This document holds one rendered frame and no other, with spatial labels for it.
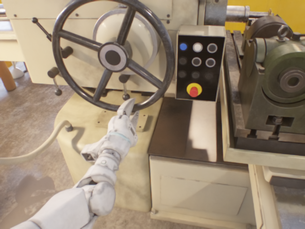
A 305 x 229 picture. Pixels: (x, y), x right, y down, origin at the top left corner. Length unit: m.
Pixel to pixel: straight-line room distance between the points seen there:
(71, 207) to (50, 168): 1.82
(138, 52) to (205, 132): 0.83
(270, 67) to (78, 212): 0.69
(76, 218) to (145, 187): 1.12
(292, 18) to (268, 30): 2.38
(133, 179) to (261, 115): 0.91
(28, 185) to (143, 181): 1.08
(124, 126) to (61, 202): 0.28
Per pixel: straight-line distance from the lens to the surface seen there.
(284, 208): 1.08
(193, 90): 0.81
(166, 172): 1.40
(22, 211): 2.09
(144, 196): 1.65
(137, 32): 0.77
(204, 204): 1.61
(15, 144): 2.69
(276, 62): 0.84
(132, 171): 1.47
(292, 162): 1.04
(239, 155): 0.97
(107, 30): 0.80
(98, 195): 0.50
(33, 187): 2.19
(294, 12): 3.50
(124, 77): 0.95
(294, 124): 0.96
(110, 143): 0.61
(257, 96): 0.86
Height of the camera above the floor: 1.57
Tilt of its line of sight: 37 degrees down
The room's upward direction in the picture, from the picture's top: 2 degrees counter-clockwise
